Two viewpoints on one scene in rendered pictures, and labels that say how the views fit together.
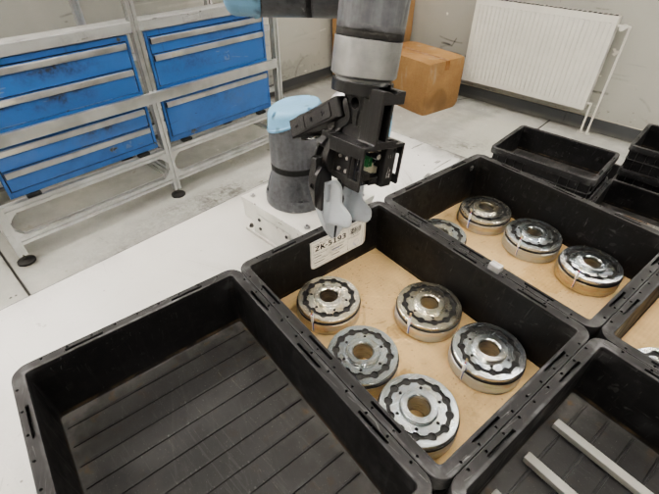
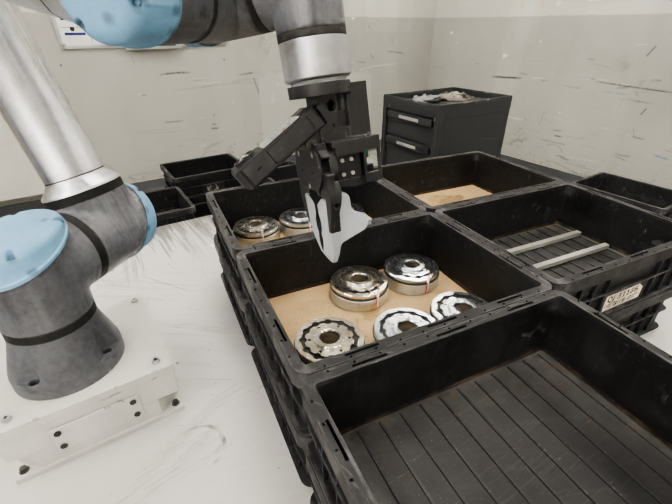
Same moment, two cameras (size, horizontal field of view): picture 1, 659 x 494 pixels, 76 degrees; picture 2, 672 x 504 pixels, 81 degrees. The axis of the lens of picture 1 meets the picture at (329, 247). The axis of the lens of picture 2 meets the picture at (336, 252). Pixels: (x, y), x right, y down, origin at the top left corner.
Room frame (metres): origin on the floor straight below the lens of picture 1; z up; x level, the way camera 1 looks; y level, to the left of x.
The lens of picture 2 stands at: (0.36, 0.42, 1.26)
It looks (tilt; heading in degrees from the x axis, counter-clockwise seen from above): 30 degrees down; 283
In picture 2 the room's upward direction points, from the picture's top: straight up
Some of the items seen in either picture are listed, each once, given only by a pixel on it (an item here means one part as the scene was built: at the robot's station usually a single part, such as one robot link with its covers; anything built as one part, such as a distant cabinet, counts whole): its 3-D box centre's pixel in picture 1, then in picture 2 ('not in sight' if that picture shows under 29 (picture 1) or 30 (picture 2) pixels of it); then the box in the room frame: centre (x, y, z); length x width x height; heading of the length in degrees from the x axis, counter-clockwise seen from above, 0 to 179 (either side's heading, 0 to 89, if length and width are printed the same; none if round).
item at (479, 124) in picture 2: not in sight; (437, 169); (0.29, -2.13, 0.45); 0.60 x 0.45 x 0.90; 46
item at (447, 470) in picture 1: (399, 302); (383, 274); (0.41, -0.10, 0.92); 0.40 x 0.30 x 0.02; 38
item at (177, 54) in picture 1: (217, 75); not in sight; (2.43, 0.63, 0.60); 0.72 x 0.03 x 0.56; 136
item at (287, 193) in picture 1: (296, 177); (60, 336); (0.87, 0.08, 0.85); 0.15 x 0.15 x 0.10
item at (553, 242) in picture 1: (533, 234); (300, 217); (0.64, -0.39, 0.86); 0.10 x 0.10 x 0.01
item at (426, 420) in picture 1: (419, 407); (463, 308); (0.28, -0.11, 0.86); 0.05 x 0.05 x 0.01
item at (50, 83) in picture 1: (70, 117); not in sight; (1.85, 1.18, 0.60); 0.72 x 0.03 x 0.56; 136
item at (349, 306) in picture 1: (329, 298); (329, 340); (0.47, 0.00, 0.86); 0.10 x 0.10 x 0.01
